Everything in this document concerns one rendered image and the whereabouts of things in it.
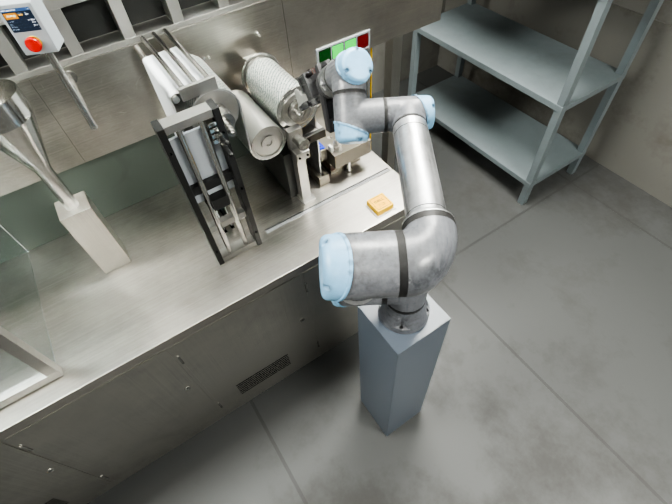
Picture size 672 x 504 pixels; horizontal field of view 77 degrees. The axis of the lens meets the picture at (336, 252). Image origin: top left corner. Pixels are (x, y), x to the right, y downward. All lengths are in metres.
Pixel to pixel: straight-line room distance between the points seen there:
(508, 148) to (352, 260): 2.45
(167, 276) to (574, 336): 1.94
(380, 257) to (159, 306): 0.93
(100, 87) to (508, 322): 2.05
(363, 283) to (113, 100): 1.12
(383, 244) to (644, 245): 2.46
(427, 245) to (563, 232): 2.23
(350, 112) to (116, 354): 0.96
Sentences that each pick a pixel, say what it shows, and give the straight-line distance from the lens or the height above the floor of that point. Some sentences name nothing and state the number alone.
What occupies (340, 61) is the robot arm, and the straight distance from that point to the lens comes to 0.97.
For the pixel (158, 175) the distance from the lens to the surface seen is 1.76.
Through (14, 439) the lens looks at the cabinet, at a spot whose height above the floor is 0.79.
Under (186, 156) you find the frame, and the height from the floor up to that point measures 1.34.
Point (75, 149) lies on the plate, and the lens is 1.64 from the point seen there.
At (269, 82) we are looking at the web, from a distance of 1.46.
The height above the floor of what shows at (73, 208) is 1.17.
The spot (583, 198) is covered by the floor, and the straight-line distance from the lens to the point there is 3.14.
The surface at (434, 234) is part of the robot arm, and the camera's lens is 0.72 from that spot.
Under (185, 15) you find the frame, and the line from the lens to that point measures 1.58.
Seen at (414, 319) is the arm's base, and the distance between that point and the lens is 1.23.
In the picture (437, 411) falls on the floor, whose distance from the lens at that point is 2.15.
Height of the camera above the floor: 2.04
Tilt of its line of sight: 53 degrees down
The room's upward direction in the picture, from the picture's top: 6 degrees counter-clockwise
